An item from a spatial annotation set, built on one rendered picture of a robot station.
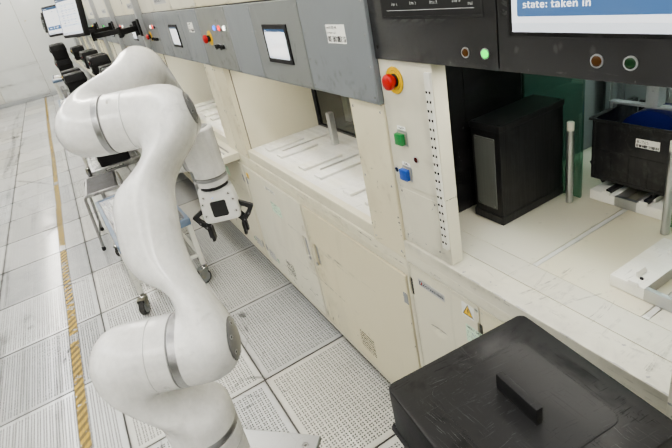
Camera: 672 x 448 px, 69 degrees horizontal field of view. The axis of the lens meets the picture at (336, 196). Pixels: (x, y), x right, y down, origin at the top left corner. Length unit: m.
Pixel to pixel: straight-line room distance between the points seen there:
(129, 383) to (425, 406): 0.45
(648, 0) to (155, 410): 0.92
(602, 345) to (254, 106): 1.94
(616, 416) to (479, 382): 0.18
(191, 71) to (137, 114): 3.16
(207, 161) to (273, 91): 1.35
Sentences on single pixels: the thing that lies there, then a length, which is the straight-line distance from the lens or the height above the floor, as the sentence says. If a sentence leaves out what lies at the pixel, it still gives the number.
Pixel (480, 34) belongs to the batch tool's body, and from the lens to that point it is 0.98.
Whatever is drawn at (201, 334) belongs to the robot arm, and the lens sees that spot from 0.79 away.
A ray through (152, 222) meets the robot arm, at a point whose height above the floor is 1.32.
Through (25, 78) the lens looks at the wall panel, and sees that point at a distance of 14.24.
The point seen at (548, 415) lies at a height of 1.01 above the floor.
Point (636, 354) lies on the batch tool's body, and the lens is 1.12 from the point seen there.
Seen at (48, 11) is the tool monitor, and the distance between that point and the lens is 5.60.
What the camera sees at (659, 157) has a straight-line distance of 1.47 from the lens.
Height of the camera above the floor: 1.63
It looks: 25 degrees down
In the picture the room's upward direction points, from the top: 12 degrees counter-clockwise
